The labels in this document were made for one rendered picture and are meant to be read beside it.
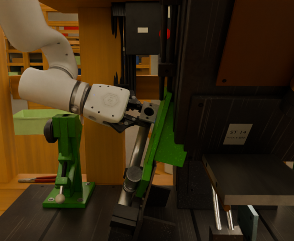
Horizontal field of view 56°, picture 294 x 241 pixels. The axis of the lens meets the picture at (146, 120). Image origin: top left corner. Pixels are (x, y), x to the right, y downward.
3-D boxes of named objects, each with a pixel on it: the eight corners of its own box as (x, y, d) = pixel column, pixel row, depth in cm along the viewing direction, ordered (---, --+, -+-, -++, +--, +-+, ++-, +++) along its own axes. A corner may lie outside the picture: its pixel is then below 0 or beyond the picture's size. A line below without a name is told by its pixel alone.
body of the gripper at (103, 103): (75, 106, 65) (122, 119, 66) (89, 74, 71) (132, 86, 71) (77, 122, 71) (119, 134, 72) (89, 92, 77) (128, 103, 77)
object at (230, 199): (323, 213, 45) (326, 195, 44) (223, 212, 45) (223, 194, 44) (244, 141, 83) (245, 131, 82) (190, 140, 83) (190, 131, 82)
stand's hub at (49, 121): (52, 146, 83) (50, 122, 82) (41, 146, 84) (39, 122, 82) (59, 138, 91) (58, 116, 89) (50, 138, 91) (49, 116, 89)
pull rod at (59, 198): (63, 205, 79) (62, 187, 78) (54, 205, 79) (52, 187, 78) (69, 196, 85) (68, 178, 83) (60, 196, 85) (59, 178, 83)
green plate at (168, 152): (176, 189, 63) (204, 102, 58) (141, 180, 63) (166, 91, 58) (173, 169, 75) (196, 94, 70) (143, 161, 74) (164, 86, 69)
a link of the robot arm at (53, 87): (80, 96, 77) (68, 119, 71) (34, 83, 77) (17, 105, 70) (82, 72, 72) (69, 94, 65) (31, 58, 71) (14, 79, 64)
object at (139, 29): (182, 54, 82) (184, 0, 79) (125, 54, 83) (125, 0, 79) (179, 55, 95) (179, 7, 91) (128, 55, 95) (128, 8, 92)
